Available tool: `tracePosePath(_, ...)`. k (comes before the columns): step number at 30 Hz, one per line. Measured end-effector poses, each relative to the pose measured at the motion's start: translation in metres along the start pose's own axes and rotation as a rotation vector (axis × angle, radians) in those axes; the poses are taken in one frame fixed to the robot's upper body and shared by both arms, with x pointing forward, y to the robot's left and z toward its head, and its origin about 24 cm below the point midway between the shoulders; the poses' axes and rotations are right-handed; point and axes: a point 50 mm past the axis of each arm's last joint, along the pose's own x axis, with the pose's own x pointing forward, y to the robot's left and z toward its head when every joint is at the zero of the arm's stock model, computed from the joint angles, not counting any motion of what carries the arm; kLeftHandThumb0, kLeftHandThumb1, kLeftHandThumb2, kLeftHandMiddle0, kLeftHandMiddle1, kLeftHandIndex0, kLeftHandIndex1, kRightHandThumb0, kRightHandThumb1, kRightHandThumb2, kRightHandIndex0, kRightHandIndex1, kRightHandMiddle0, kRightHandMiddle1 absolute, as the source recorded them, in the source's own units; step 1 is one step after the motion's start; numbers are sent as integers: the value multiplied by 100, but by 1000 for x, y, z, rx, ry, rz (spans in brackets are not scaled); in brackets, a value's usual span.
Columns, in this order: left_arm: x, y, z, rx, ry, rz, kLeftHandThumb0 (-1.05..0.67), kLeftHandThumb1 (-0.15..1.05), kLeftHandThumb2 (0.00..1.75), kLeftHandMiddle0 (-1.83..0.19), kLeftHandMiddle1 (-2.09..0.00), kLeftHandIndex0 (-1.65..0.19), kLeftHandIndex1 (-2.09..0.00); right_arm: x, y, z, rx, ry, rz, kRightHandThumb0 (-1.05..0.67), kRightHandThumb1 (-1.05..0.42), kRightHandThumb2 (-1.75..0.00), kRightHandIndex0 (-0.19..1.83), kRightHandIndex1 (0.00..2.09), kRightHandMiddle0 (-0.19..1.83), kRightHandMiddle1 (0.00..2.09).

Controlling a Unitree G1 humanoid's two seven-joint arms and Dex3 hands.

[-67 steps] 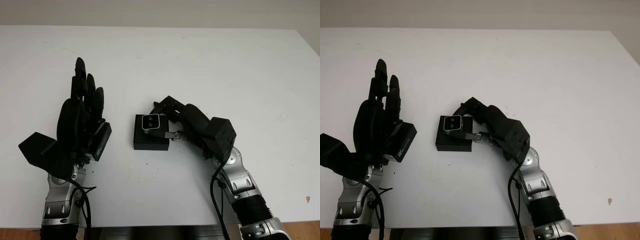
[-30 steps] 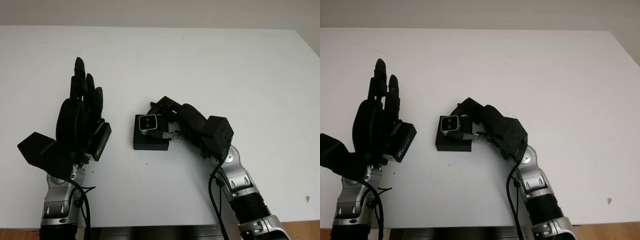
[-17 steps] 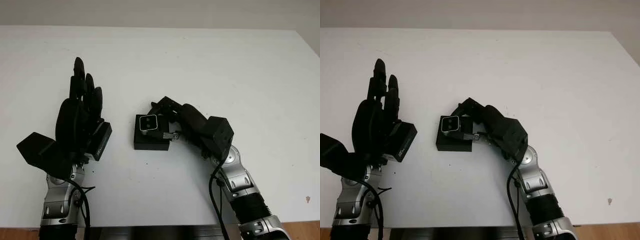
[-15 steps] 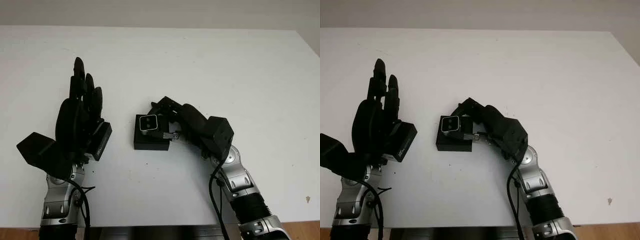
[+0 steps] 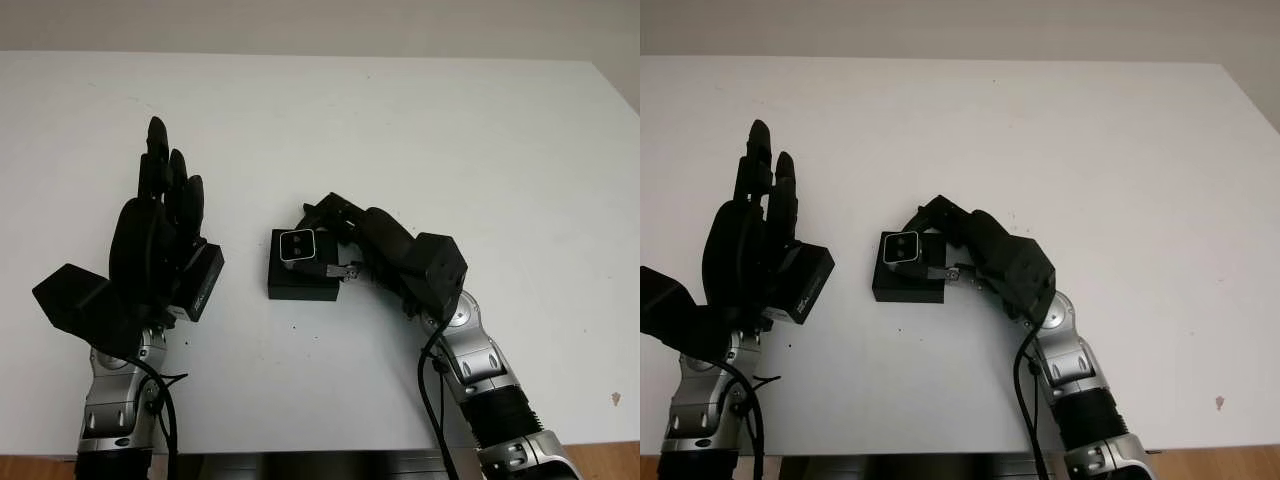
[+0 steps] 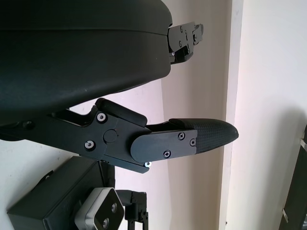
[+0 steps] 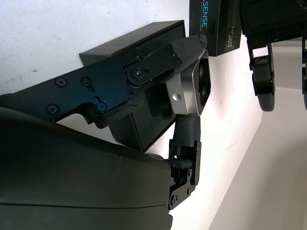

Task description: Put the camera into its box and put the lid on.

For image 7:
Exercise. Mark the black camera box base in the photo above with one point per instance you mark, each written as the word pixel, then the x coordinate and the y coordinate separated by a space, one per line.
pixel 144 33

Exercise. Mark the small silver square camera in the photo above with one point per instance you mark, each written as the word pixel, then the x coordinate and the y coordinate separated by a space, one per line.
pixel 187 95

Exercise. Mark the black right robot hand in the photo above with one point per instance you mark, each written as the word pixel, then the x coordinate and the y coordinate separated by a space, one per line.
pixel 72 172

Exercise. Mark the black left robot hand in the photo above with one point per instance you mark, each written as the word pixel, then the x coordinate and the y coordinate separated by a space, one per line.
pixel 263 21

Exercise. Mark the black printed box lid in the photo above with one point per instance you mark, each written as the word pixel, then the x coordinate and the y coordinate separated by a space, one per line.
pixel 211 28

